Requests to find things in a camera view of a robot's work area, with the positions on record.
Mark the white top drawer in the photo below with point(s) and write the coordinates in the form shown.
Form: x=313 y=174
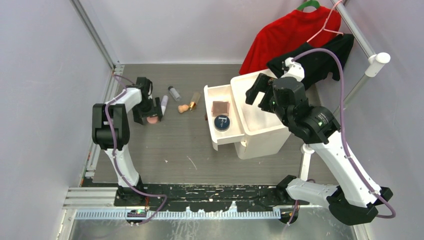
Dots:
x=235 y=133

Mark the red shirt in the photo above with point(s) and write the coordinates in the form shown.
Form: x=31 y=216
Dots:
x=288 y=33

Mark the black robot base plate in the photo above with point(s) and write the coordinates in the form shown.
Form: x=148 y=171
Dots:
x=206 y=197

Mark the green hanger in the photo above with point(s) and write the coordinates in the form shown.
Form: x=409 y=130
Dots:
x=309 y=3

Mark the dark blue round jar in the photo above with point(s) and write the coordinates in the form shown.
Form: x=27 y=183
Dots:
x=222 y=123

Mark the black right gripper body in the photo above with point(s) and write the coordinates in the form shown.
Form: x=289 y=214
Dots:
x=279 y=110

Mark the metal clothes rack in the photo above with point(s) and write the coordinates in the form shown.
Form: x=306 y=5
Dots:
x=375 y=68

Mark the aluminium frame rail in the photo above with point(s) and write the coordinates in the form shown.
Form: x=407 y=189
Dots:
x=86 y=76

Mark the clear vial black cap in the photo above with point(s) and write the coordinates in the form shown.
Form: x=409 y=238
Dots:
x=174 y=93

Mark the black shirt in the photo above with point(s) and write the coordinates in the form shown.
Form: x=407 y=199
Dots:
x=317 y=65

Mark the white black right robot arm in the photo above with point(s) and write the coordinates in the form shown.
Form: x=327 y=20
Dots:
x=355 y=198

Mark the pink hanger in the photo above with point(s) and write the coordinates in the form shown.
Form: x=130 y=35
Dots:
x=323 y=28

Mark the white purple tube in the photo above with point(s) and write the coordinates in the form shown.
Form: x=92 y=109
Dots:
x=163 y=104

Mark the brown square compact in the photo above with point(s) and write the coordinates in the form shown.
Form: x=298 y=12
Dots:
x=220 y=108

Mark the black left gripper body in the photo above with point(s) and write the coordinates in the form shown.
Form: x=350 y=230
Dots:
x=146 y=109

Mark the white drawer cabinet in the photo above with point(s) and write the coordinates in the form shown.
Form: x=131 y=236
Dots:
x=264 y=134

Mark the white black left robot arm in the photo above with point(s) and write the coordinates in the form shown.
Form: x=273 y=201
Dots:
x=111 y=131

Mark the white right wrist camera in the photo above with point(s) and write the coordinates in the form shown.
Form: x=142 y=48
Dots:
x=293 y=69

